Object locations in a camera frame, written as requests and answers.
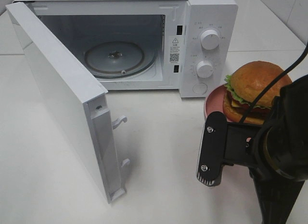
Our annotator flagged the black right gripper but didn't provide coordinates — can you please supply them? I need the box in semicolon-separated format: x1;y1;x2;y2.
196;96;280;186

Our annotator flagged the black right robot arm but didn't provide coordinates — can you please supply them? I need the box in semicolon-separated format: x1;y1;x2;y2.
196;76;308;224

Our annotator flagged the glass microwave turntable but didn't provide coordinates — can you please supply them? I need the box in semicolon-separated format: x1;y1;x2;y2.
84;41;157;79

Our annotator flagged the pink round plate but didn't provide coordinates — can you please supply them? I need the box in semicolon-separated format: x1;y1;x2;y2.
204;85;226;120

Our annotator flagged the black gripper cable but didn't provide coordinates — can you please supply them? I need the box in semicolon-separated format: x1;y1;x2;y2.
239;40;308;125

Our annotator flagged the lower white control knob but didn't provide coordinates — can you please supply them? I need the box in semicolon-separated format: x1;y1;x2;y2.
196;61;214;79

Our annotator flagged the toy hamburger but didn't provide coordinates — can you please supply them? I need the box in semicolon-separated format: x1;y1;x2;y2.
223;61;292;125

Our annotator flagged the white microwave oven body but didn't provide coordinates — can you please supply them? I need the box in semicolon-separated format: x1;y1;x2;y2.
11;0;238;98

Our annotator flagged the round white door button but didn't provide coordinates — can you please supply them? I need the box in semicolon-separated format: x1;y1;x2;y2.
192;83;207;94

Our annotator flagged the white warning label sticker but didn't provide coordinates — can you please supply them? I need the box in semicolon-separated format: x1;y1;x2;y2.
168;35;183;64

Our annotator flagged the white microwave door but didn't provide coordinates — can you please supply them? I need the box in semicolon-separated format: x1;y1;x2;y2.
6;2;130;203

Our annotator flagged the white control knob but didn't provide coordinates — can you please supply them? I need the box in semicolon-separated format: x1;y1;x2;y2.
196;61;214;79
200;29;220;50

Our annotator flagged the upper white control knob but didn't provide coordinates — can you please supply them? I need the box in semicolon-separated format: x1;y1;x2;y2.
200;29;220;50

